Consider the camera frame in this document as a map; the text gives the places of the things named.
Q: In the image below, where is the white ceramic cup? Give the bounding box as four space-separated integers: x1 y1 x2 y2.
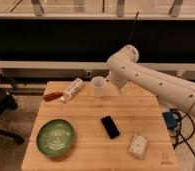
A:
91 76 106 97

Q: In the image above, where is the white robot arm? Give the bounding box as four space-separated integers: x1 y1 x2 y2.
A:
106 45 195 171

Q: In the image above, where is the white tube with label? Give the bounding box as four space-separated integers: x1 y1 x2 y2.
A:
59 78 84 103

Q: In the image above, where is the black smartphone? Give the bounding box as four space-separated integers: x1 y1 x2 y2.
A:
101 116 120 139

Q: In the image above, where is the blue power adapter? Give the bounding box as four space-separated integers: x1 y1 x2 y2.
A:
163 112 177 129

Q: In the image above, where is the white rectangular box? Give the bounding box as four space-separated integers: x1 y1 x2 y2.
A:
129 133 149 160

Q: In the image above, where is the red-brown sausage toy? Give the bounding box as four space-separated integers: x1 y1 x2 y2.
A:
43 92 63 102

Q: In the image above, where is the green patterned plate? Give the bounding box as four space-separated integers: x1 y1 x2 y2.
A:
36 119 75 158

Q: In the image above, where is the black office chair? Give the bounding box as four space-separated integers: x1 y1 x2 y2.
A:
0 69 24 144

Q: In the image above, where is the black floor cable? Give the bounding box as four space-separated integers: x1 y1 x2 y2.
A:
168 108 195 158

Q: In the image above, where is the black hanging cable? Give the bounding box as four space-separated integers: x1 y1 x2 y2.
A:
126 10 141 46

